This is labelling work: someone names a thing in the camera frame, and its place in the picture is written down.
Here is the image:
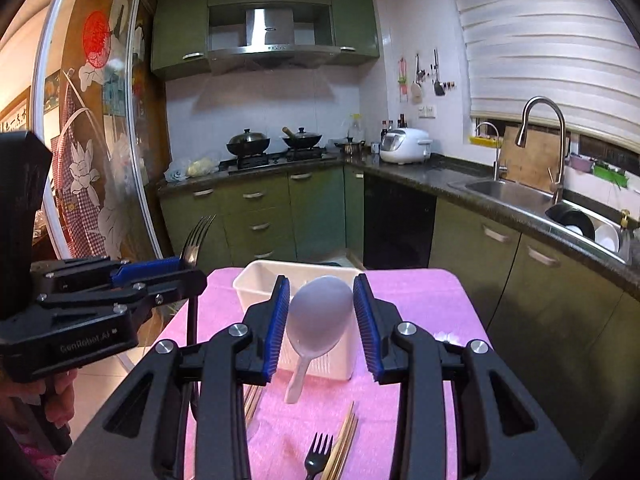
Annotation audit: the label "white bowl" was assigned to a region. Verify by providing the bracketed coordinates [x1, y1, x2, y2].
[594, 222, 621, 254]

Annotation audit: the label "hanging black spatula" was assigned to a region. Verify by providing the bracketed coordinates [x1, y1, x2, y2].
[432, 48, 446, 97]

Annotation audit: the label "black plastic fork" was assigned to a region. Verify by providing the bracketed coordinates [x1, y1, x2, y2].
[179, 214, 217, 421]
[304, 432, 334, 480]

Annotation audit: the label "pink tablecloth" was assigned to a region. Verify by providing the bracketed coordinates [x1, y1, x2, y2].
[165, 266, 494, 480]

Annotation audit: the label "black gas stove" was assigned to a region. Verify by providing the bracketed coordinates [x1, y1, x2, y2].
[219, 146, 344, 176]

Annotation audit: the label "hanging skimmer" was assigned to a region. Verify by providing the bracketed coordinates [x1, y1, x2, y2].
[411, 53, 424, 105]

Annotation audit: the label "steel sink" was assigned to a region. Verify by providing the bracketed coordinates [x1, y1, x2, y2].
[447, 177, 632, 267]

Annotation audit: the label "small steel pot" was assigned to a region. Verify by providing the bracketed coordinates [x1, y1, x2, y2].
[334, 136, 366, 156]

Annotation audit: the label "black wok with lid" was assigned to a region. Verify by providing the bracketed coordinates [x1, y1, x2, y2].
[226, 128, 272, 157]

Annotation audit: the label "framed calligraphy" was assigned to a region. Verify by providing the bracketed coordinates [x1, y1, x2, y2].
[0, 86, 32, 134]

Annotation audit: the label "flower pattern glass door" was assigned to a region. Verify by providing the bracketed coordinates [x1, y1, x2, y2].
[31, 0, 170, 262]

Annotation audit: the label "green base cabinets under sink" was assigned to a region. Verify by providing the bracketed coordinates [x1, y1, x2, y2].
[429, 195, 640, 480]

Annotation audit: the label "steel range hood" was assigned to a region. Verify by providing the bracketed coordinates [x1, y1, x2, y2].
[207, 4, 342, 69]

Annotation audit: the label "small steel faucet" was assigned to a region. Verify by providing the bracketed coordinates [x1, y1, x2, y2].
[473, 121, 508, 181]

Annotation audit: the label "white rice spoon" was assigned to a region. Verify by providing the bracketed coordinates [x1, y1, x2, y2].
[284, 276, 354, 405]

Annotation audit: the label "black bowl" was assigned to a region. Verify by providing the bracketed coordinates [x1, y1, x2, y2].
[544, 202, 597, 241]

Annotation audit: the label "black wok with wooden handle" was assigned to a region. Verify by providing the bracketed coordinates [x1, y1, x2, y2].
[281, 126, 325, 150]

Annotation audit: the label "person's left hand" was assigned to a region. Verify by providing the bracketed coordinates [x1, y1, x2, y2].
[0, 367, 77, 433]

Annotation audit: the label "white rice cooker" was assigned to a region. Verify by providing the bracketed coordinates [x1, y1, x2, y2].
[378, 127, 435, 166]

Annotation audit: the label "wooden cutting board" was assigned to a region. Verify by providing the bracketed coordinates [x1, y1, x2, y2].
[499, 125, 571, 194]

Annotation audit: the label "green base cabinets with drawers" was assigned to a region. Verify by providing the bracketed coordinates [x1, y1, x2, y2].
[157, 165, 366, 272]

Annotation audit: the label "person's clothing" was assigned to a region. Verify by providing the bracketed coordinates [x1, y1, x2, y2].
[9, 434, 69, 480]

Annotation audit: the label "tall steel faucet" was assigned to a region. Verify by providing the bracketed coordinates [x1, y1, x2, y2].
[516, 96, 569, 207]

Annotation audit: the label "white plastic utensil basket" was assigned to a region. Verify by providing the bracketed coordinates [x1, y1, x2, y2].
[232, 260, 369, 382]

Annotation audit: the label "red paper cutting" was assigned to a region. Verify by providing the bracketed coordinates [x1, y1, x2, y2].
[82, 10, 114, 69]

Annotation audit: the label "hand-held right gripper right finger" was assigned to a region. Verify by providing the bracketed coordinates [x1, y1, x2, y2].
[352, 274, 583, 480]

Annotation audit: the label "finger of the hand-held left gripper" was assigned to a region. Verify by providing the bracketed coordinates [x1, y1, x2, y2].
[30, 255, 183, 295]
[36, 268, 208, 322]

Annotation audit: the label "black built-in appliance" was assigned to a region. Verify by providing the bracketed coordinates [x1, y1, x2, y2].
[363, 174, 437, 269]

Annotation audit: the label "white window blind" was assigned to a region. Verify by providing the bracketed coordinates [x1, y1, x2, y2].
[440, 0, 640, 147]

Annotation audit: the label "green tray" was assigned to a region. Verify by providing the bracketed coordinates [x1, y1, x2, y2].
[592, 161, 629, 182]

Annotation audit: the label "yellow food bag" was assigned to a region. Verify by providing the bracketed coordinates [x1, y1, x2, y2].
[186, 157, 216, 179]

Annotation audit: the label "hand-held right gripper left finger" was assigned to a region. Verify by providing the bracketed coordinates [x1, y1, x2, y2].
[65, 275, 291, 480]

